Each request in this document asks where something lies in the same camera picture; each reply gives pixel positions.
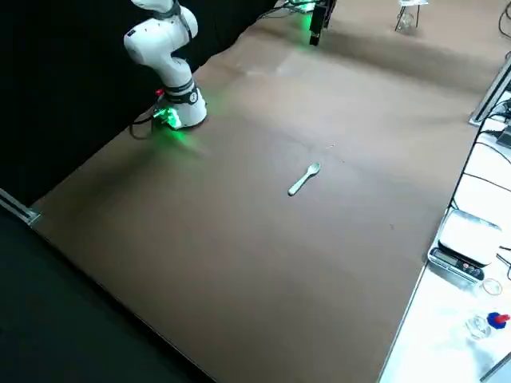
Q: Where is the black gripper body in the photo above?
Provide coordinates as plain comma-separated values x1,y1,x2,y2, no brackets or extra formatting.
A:
312,0,335,31

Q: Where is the pale green small spoon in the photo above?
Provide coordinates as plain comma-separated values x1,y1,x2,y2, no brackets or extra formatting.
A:
287,161,322,197

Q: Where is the small clear glass vessel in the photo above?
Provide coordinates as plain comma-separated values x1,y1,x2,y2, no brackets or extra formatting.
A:
397,10,416,34

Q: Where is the clear acrylic stand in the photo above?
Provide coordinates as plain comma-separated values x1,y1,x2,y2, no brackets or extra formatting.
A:
394,0,427,33

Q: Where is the digital kitchen scale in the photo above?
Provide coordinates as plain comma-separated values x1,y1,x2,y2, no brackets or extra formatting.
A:
427,209,505,283

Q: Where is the small glass dish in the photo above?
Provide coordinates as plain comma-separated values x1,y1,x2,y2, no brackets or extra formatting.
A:
480,278,503,297

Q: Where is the small glass beaker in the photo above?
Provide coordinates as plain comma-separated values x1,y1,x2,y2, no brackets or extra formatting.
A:
464,314,493,341

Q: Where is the blue and red small object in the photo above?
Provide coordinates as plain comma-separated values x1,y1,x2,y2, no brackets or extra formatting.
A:
485,310,511,330

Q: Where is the aluminium frame post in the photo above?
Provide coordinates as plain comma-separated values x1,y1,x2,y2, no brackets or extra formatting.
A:
469,53,511,128

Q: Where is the black desk cable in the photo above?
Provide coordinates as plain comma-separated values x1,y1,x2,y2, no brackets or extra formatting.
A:
449,111,511,212

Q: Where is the black base cable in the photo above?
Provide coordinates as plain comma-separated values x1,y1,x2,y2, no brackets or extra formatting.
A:
129,110,164,141

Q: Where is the aluminium frame corner piece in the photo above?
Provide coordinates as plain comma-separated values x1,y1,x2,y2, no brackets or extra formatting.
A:
0,187,42,227

